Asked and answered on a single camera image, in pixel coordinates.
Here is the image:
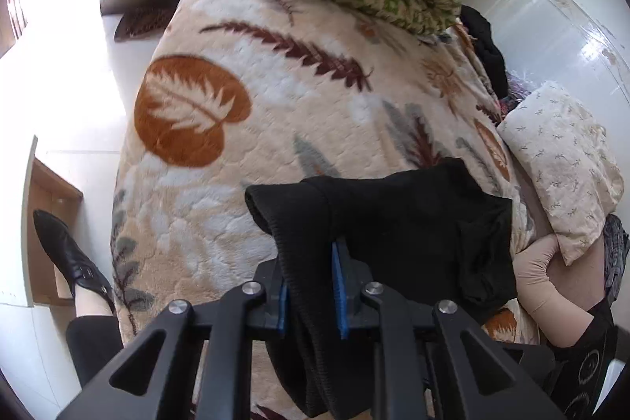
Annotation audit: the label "person's black printed garment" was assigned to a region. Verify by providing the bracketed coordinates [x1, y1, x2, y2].
[541, 297, 622, 420]

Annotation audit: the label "white floral pillow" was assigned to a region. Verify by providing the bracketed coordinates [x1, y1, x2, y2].
[496, 80, 625, 266]

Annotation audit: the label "grey patterned cloth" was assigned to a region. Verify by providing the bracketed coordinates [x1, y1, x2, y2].
[600, 213, 630, 303]

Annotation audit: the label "person's black leather shoe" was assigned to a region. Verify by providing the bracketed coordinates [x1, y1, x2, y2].
[33, 209, 115, 315]

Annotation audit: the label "wooden cabinet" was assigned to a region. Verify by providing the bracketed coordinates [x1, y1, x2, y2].
[20, 135, 84, 307]

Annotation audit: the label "black crumpled cloth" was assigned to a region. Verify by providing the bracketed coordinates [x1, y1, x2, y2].
[460, 5, 509, 98]

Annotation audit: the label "brown doormat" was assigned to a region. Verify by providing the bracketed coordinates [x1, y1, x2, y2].
[114, 4, 178, 43]

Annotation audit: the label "purple patterned cloth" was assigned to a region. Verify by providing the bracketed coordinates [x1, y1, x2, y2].
[497, 78, 538, 126]

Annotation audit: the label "person's right forearm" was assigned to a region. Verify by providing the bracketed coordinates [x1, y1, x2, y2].
[512, 233, 604, 347]

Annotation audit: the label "beige leaf print fleece blanket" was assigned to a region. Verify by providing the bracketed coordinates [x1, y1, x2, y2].
[111, 0, 542, 420]

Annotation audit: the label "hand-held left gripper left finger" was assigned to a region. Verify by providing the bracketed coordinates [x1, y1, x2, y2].
[56, 259, 289, 420]

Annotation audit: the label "black pants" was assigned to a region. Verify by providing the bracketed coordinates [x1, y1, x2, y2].
[245, 157, 517, 420]

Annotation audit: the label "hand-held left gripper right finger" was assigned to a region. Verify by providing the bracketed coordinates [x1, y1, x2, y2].
[331, 239, 567, 420]

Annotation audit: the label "person's leg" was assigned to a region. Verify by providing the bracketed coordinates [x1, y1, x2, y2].
[65, 287, 125, 389]

